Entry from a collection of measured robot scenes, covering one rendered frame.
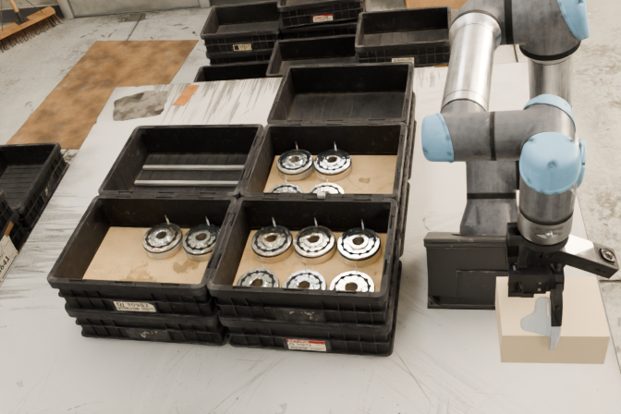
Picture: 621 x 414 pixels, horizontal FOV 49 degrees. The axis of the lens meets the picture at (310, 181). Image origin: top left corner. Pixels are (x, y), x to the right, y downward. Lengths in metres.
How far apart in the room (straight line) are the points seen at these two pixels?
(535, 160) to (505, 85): 1.48
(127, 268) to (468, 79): 1.03
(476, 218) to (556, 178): 0.71
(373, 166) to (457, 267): 0.44
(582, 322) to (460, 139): 0.36
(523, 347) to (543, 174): 0.35
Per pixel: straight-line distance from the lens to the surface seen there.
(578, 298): 1.21
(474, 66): 1.18
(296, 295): 1.48
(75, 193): 2.33
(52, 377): 1.85
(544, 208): 0.98
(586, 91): 3.62
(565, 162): 0.94
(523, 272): 1.08
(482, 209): 1.63
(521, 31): 1.36
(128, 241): 1.87
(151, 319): 1.70
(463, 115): 1.06
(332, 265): 1.65
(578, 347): 1.19
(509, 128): 1.03
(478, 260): 1.58
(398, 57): 2.91
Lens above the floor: 2.05
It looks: 41 degrees down
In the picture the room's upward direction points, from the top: 11 degrees counter-clockwise
